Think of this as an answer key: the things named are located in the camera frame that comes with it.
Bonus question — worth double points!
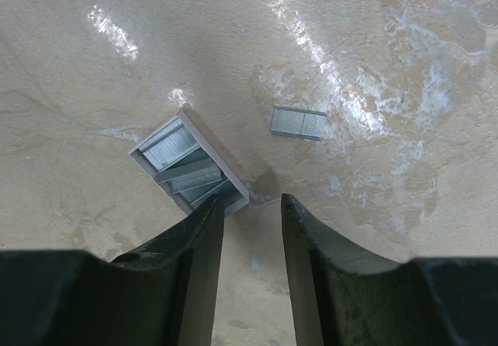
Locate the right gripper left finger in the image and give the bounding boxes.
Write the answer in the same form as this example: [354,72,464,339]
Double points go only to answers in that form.
[1,195,225,345]

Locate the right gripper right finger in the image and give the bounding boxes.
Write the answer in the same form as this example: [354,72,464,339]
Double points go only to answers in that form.
[281,194,497,345]

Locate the large staple strip block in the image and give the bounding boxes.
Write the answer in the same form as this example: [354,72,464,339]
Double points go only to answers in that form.
[129,111,250,216]

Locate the small staple strip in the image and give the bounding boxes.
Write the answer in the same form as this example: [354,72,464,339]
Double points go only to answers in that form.
[270,106,327,141]

